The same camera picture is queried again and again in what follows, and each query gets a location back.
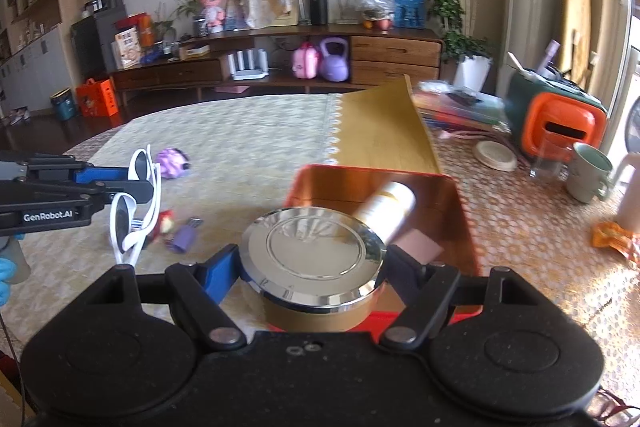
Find black speaker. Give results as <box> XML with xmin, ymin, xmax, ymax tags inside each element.
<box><xmin>306</xmin><ymin>0</ymin><xmax>328</xmax><ymax>26</ymax></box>

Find pale green mug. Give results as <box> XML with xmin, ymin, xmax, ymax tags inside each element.
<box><xmin>566</xmin><ymin>143</ymin><xmax>615</xmax><ymax>204</ymax></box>

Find small colourful toy figure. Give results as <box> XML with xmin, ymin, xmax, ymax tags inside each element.
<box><xmin>152</xmin><ymin>209</ymin><xmax>176</xmax><ymax>240</ymax></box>

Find pink doll figure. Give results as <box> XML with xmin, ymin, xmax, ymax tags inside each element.
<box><xmin>197</xmin><ymin>0</ymin><xmax>233</xmax><ymax>35</ymax></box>

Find wooden tv cabinet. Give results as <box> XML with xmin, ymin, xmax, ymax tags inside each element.
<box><xmin>109</xmin><ymin>26</ymin><xmax>446</xmax><ymax>100</ymax></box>

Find teal bucket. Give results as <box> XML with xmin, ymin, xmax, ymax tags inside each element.
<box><xmin>50</xmin><ymin>88</ymin><xmax>78</xmax><ymax>122</ymax></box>

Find red tin box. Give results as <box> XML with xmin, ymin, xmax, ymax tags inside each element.
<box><xmin>287</xmin><ymin>164</ymin><xmax>483</xmax><ymax>344</ymax></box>

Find pink toy case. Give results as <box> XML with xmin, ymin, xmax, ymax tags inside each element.
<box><xmin>291</xmin><ymin>43</ymin><xmax>321</xmax><ymax>80</ymax></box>

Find orange green desk organizer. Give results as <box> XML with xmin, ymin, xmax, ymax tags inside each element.
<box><xmin>505</xmin><ymin>69</ymin><xmax>608</xmax><ymax>160</ymax></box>

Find white round lid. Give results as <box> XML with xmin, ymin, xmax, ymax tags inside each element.
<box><xmin>474</xmin><ymin>140</ymin><xmax>518</xmax><ymax>172</ymax></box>

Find clear drinking glass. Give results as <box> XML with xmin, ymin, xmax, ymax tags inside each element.
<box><xmin>529</xmin><ymin>131</ymin><xmax>573</xmax><ymax>180</ymax></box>

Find stack of books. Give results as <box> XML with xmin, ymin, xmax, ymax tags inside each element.
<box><xmin>412</xmin><ymin>81</ymin><xmax>511</xmax><ymax>132</ymax></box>

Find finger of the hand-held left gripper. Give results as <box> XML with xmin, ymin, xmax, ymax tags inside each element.
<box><xmin>75</xmin><ymin>179</ymin><xmax>155</xmax><ymax>208</ymax></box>
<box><xmin>0</xmin><ymin>150</ymin><xmax>133</xmax><ymax>186</ymax></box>

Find person's left hand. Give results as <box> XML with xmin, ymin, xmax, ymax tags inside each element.
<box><xmin>0</xmin><ymin>256</ymin><xmax>21</xmax><ymax>306</ymax></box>

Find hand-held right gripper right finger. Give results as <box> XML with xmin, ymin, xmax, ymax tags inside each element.
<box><xmin>379</xmin><ymin>244</ymin><xmax>552</xmax><ymax>352</ymax></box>

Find white plastic bottle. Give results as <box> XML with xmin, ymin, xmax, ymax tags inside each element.
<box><xmin>352</xmin><ymin>181</ymin><xmax>418</xmax><ymax>245</ymax></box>

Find black cabinet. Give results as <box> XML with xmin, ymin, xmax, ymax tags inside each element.
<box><xmin>70</xmin><ymin>4</ymin><xmax>128</xmax><ymax>75</ymax></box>

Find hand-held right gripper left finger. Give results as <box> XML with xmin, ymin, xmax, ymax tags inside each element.
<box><xmin>81</xmin><ymin>244</ymin><xmax>248</xmax><ymax>352</ymax></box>

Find potted orchid plant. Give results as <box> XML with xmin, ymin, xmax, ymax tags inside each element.
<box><xmin>172</xmin><ymin>0</ymin><xmax>211</xmax><ymax>38</ymax></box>

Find round silver tin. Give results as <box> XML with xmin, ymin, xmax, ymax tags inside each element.
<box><xmin>239</xmin><ymin>207</ymin><xmax>388</xmax><ymax>333</ymax></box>

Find orange box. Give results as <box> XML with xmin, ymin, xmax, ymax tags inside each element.
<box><xmin>117</xmin><ymin>13</ymin><xmax>155</xmax><ymax>48</ymax></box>

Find pink plastic utensil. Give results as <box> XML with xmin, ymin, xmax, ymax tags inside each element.
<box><xmin>440</xmin><ymin>129</ymin><xmax>501</xmax><ymax>142</ymax></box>

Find white stick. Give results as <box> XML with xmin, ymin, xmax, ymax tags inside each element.
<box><xmin>506</xmin><ymin>52</ymin><xmax>531</xmax><ymax>75</ymax></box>

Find purple spiky toy figure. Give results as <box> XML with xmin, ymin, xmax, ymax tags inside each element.
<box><xmin>154</xmin><ymin>148</ymin><xmax>192</xmax><ymax>179</ymax></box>

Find small potted plant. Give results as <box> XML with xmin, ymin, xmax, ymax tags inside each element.
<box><xmin>150</xmin><ymin>2</ymin><xmax>178</xmax><ymax>54</ymax></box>

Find orange snack packet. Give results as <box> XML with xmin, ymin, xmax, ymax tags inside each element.
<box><xmin>592</xmin><ymin>222</ymin><xmax>640</xmax><ymax>265</ymax></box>

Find white brown snack box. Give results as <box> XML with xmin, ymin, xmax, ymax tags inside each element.
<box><xmin>114</xmin><ymin>27</ymin><xmax>142</xmax><ymax>69</ymax></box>

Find pink notepad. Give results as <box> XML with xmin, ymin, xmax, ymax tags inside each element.
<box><xmin>397</xmin><ymin>229</ymin><xmax>443</xmax><ymax>263</ymax></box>

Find white framed sunglasses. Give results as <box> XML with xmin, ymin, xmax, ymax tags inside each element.
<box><xmin>109</xmin><ymin>146</ymin><xmax>163</xmax><ymax>267</ymax></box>

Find white washing machine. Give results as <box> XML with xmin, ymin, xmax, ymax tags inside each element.
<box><xmin>622</xmin><ymin>74</ymin><xmax>640</xmax><ymax>158</ymax></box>

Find white router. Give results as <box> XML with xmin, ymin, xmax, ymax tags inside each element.
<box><xmin>227</xmin><ymin>48</ymin><xmax>271</xmax><ymax>81</ymax></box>

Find white thermos cup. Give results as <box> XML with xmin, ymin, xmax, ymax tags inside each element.
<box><xmin>610</xmin><ymin>152</ymin><xmax>640</xmax><ymax>233</ymax></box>

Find purple usb stick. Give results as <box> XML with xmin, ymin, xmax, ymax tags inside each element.
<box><xmin>170</xmin><ymin>218</ymin><xmax>204</xmax><ymax>254</ymax></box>

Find purple tube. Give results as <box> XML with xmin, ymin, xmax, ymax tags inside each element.
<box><xmin>535</xmin><ymin>39</ymin><xmax>561</xmax><ymax>78</ymax></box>

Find yellow table runner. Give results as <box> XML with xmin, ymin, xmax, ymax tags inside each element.
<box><xmin>330</xmin><ymin>74</ymin><xmax>443</xmax><ymax>178</ymax></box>

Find cream quilted table cloth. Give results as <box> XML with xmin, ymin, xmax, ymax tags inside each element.
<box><xmin>12</xmin><ymin>93</ymin><xmax>346</xmax><ymax>343</ymax></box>

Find orange gift bag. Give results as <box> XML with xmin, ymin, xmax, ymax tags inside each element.
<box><xmin>76</xmin><ymin>78</ymin><xmax>121</xmax><ymax>120</ymax></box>

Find purple kettlebell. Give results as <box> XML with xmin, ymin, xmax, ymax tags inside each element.
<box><xmin>318</xmin><ymin>38</ymin><xmax>351</xmax><ymax>82</ymax></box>

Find white low cabinet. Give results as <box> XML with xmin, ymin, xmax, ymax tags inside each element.
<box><xmin>0</xmin><ymin>29</ymin><xmax>76</xmax><ymax>118</ymax></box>

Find plastic bag of fruit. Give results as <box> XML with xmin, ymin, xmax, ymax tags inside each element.
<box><xmin>357</xmin><ymin>0</ymin><xmax>396</xmax><ymax>31</ymax></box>

